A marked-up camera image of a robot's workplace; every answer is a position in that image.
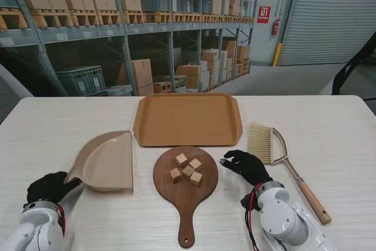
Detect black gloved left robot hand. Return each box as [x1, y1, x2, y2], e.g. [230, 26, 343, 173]
[26, 170, 83, 209]

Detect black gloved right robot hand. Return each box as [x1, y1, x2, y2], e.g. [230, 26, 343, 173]
[219, 149, 273, 188]

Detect beige plastic dustpan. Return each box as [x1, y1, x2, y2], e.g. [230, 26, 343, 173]
[63, 129, 136, 195]

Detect dark round wooden cutting board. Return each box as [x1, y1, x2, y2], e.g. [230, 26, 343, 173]
[152, 146, 220, 249]

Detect orange-brown plastic tray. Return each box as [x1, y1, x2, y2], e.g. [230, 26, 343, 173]
[132, 93, 244, 148]

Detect black tripod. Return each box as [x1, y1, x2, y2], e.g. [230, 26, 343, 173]
[331, 32, 376, 101]

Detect warehouse photo backdrop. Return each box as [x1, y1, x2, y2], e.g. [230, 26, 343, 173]
[0, 0, 376, 98]

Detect red black left arm cable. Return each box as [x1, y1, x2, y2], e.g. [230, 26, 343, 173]
[55, 203, 69, 237]

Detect red black arm cable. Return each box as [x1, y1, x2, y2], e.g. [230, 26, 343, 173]
[240, 183, 265, 251]
[55, 203, 69, 237]

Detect red black right arm cable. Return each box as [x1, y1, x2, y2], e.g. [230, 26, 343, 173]
[240, 183, 265, 251]

